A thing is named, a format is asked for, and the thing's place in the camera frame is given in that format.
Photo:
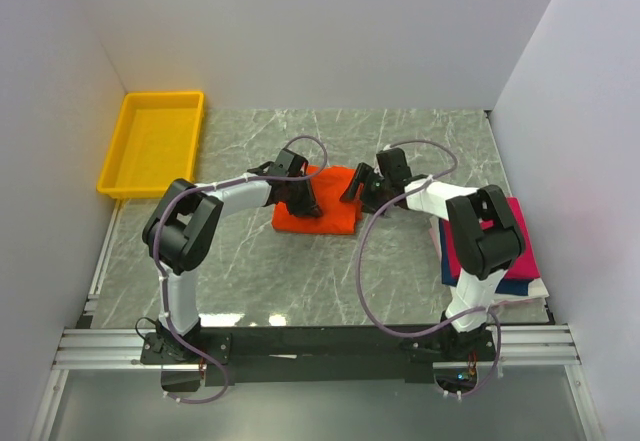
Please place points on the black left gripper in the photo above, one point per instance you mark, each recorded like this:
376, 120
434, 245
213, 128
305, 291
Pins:
308, 207

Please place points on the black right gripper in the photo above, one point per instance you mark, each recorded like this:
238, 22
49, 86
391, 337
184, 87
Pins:
359, 178

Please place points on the orange t shirt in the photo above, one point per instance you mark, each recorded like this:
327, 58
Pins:
338, 218

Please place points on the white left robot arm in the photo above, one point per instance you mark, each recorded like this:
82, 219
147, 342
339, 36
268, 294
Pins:
180, 232

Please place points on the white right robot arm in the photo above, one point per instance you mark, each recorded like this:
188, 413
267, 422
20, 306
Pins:
487, 240

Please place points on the pink folded t shirt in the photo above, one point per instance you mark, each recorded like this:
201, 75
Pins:
434, 234

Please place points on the yellow plastic tray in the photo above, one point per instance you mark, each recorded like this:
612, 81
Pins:
155, 141

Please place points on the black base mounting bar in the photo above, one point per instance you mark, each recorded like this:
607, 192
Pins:
212, 372

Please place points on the navy blue folded t shirt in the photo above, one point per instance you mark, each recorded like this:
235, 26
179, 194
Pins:
507, 286

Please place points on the aluminium frame rail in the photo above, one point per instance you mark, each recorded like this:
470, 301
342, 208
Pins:
124, 349

